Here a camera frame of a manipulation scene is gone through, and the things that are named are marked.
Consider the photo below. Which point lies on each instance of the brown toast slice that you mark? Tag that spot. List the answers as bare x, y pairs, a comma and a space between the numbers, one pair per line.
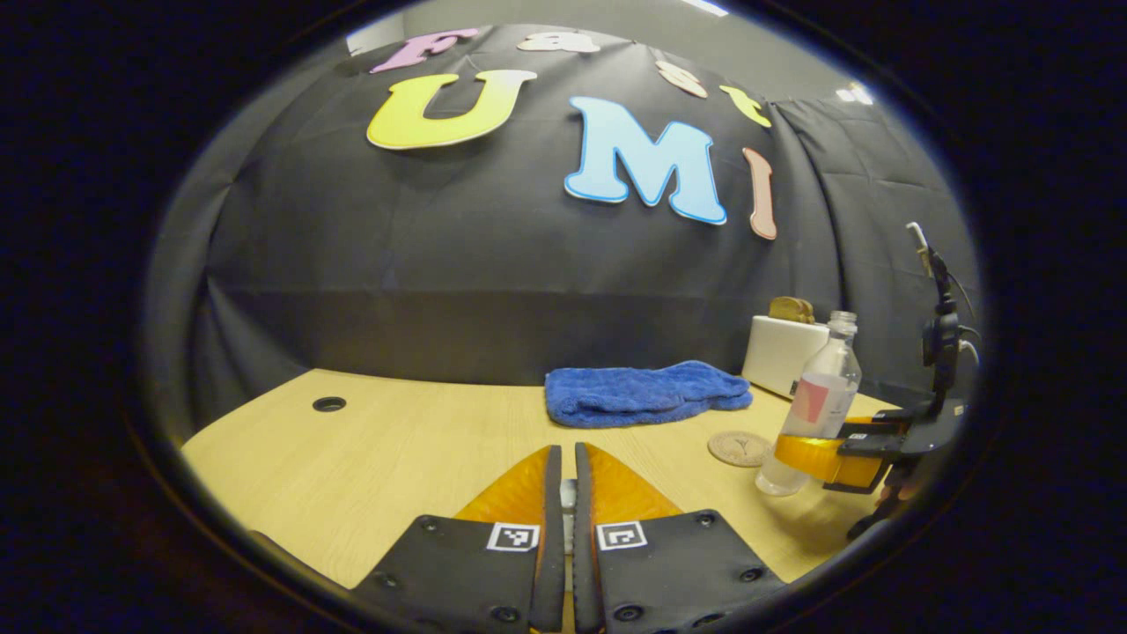
782, 310
805, 310

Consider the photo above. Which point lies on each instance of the white toaster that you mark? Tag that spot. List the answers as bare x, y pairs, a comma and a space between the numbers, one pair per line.
779, 352

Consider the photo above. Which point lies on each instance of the blue towel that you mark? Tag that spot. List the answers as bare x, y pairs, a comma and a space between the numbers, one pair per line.
643, 396

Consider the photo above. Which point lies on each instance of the black table grommet hole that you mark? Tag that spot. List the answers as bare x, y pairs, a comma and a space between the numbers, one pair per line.
329, 404

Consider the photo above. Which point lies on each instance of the clear plastic water bottle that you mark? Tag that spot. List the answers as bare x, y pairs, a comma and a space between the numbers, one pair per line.
814, 405

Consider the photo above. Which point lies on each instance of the black backdrop cloth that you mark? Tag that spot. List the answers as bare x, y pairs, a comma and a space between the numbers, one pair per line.
396, 264

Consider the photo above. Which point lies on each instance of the round brown coaster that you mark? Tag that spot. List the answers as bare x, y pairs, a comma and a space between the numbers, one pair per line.
735, 449

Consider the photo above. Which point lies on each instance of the small ceiling light panel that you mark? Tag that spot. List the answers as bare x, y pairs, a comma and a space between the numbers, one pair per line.
854, 92

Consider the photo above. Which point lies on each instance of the large ceiling light panel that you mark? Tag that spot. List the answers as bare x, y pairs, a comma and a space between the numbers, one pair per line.
704, 7

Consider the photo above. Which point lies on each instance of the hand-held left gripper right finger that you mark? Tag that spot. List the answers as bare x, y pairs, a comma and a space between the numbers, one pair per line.
585, 546

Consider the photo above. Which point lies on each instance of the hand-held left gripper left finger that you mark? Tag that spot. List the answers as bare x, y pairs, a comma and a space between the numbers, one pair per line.
548, 546

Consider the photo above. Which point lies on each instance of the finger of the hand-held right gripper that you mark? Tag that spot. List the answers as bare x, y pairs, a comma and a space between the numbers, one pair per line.
867, 443
865, 419

